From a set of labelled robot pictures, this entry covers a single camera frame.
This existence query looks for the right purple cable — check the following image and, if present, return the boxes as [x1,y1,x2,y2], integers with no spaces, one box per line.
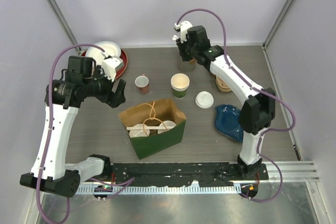
[175,8,297,204]

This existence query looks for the white cup lid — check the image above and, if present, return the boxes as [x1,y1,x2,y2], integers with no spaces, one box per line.
[129,124,150,138]
[157,120,176,134]

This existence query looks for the cardboard cup carrier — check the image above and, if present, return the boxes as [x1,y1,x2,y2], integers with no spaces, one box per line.
[215,76,232,93]

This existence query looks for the stack of white lids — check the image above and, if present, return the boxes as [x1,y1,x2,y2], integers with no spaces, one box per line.
[195,91,214,109]

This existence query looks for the red round tray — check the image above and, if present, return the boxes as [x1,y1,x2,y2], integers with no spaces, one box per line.
[80,48,129,80]

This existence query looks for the purple cable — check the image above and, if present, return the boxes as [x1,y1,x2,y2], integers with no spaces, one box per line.
[35,44,135,224]
[175,8,297,204]

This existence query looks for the grey straw holder cup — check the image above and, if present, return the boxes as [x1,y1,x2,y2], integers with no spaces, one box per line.
[177,58,197,72]

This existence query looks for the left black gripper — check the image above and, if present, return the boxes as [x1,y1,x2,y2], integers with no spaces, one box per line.
[83,65,125,107]

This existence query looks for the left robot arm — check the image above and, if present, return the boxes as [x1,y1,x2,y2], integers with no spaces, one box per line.
[19,56,126,198]

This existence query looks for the stack of green paper cups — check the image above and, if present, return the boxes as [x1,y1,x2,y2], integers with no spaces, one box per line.
[171,73,190,99]

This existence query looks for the green paper bag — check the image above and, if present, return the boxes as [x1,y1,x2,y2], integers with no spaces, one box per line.
[119,98,186,159]

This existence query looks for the blue leaf-shaped dish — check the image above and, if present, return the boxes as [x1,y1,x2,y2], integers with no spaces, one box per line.
[214,104,244,144]

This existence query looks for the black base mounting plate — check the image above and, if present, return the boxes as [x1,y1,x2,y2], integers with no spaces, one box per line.
[81,161,269,188]

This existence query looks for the white paper plate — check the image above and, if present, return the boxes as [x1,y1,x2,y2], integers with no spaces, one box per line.
[85,41,121,65]

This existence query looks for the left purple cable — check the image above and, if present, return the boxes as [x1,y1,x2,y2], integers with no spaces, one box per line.
[35,44,135,224]

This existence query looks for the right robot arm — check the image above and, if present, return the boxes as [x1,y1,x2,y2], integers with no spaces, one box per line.
[173,22,275,179]

